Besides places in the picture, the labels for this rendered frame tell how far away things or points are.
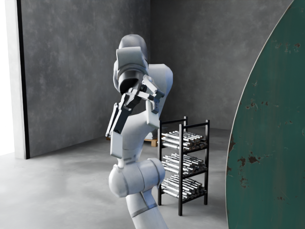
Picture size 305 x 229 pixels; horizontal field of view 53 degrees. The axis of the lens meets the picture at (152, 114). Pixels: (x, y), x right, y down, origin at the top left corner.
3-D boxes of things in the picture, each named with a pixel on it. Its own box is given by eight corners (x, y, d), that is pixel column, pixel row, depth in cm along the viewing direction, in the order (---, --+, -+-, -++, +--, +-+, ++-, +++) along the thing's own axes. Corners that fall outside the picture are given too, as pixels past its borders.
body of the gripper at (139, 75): (153, 76, 84) (155, 100, 77) (134, 94, 88) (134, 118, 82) (131, 62, 80) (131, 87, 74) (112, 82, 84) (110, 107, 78)
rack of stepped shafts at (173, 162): (183, 217, 312) (184, 125, 298) (154, 203, 346) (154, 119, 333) (210, 205, 340) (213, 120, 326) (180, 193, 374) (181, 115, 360)
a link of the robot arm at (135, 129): (114, 128, 117) (114, 55, 98) (163, 129, 119) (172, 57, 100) (113, 149, 109) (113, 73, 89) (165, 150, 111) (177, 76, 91)
